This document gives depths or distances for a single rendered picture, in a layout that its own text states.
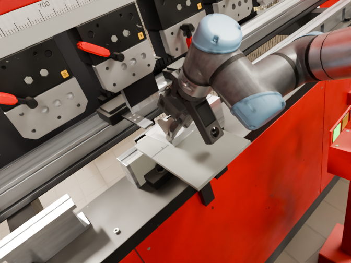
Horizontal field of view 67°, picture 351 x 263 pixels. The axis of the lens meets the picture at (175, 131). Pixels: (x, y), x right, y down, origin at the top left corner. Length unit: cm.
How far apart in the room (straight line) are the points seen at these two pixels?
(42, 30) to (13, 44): 6
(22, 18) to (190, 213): 63
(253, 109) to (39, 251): 61
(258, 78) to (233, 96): 5
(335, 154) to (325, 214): 82
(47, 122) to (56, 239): 32
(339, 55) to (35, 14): 51
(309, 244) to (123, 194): 111
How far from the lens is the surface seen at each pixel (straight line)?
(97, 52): 58
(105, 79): 64
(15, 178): 96
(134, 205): 77
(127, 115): 91
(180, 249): 88
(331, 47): 45
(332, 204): 181
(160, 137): 74
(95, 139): 97
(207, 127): 58
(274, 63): 46
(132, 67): 66
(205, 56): 45
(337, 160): 99
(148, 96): 74
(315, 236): 167
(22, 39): 59
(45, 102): 60
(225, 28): 45
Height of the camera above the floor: 141
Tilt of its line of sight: 34 degrees down
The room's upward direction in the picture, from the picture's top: 19 degrees counter-clockwise
